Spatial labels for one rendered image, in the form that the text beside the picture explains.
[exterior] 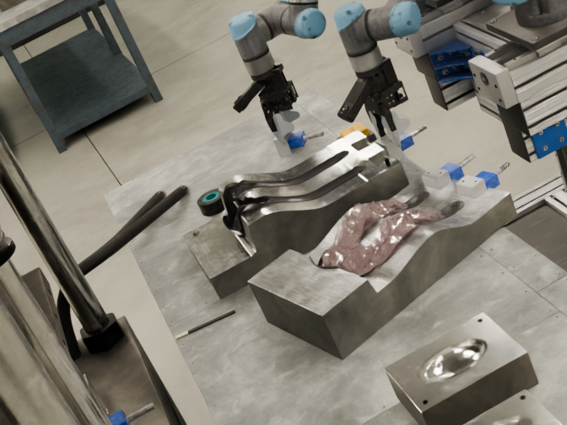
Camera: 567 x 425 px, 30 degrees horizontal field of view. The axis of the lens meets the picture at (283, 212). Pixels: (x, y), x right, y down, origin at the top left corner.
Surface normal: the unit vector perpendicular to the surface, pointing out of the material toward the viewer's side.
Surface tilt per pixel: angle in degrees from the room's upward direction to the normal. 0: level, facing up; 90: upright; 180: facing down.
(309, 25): 91
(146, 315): 0
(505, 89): 90
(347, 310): 90
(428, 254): 90
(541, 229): 0
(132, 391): 0
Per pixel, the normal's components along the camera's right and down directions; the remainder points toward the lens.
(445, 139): -0.37, -0.81
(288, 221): 0.32, 0.35
